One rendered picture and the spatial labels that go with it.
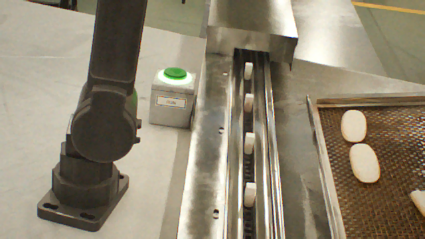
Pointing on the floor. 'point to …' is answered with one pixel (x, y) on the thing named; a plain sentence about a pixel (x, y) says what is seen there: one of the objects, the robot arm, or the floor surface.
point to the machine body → (329, 35)
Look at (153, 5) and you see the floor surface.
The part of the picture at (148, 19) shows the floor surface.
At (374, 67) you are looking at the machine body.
